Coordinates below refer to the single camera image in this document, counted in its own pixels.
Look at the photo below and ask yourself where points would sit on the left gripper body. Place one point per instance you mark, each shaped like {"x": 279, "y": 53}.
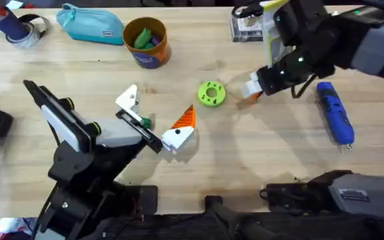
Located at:
{"x": 118, "y": 133}

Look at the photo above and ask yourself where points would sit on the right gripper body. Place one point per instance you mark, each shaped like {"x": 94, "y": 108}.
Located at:
{"x": 288, "y": 75}

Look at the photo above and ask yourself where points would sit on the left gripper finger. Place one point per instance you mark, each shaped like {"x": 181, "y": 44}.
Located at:
{"x": 127, "y": 99}
{"x": 178, "y": 135}

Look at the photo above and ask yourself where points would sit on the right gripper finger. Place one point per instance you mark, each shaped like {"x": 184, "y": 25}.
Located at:
{"x": 251, "y": 88}
{"x": 254, "y": 76}

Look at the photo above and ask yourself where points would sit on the orange ribbed wedge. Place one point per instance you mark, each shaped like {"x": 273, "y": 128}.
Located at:
{"x": 255, "y": 97}

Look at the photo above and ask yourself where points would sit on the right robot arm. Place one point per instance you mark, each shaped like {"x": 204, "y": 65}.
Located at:
{"x": 375, "y": 50}

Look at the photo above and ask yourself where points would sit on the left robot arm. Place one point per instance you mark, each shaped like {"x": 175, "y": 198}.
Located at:
{"x": 78, "y": 166}

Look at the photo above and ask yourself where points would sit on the blue electric screwdriver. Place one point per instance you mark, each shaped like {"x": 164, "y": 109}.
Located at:
{"x": 334, "y": 113}

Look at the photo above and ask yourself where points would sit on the green disc with holes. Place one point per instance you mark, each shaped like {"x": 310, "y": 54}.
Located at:
{"x": 211, "y": 93}

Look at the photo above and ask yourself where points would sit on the clear plastic box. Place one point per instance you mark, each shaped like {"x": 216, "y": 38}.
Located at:
{"x": 247, "y": 28}

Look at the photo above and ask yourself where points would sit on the left wrist upright plate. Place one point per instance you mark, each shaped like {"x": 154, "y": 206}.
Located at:
{"x": 63, "y": 120}

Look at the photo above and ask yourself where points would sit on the orange tub with toys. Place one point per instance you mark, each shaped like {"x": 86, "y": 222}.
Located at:
{"x": 147, "y": 40}

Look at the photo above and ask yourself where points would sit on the teal zip bag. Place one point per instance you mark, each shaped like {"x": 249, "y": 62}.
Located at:
{"x": 90, "y": 25}

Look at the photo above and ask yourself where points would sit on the grey tape roll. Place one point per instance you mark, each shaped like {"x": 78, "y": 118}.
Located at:
{"x": 33, "y": 35}

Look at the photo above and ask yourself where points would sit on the dark blue cup with tools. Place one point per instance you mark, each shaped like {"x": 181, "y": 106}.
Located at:
{"x": 7, "y": 21}

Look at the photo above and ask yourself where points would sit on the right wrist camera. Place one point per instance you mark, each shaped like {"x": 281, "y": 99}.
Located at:
{"x": 293, "y": 23}

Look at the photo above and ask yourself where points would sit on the black rail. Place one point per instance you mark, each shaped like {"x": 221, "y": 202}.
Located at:
{"x": 278, "y": 226}

